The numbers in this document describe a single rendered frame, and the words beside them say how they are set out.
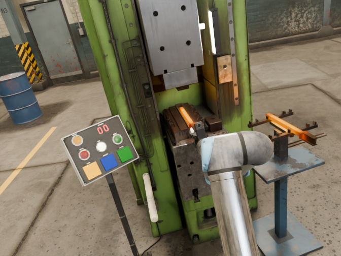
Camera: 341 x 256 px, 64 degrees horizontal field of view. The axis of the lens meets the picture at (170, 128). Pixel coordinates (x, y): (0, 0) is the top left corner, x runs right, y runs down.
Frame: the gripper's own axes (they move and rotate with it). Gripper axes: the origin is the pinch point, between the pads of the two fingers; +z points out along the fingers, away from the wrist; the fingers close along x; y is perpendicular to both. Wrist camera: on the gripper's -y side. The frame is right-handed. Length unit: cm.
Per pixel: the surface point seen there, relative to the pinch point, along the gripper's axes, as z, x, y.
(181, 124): 10.6, -5.3, 1.9
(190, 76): 3.6, 3.2, -30.9
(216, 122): 3.1, 16.3, 2.6
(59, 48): 647, -194, 21
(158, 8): 5, -9, -70
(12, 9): 657, -273, -88
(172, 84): 3.6, -8.2, -28.6
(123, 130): -4.3, -42.2, -10.8
